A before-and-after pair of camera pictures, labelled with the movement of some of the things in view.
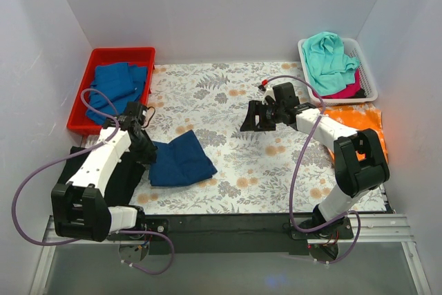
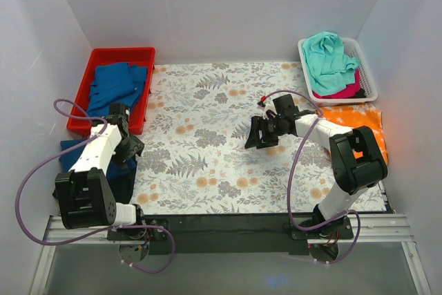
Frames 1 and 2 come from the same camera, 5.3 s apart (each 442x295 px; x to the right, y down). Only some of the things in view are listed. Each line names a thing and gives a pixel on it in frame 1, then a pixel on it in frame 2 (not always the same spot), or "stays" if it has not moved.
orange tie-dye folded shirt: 358,117 stays
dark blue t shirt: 180,162 → 116,170
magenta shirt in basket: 351,90 stays
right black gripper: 260,115 → 262,132
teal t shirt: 328,69 stays
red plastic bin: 78,121 stays
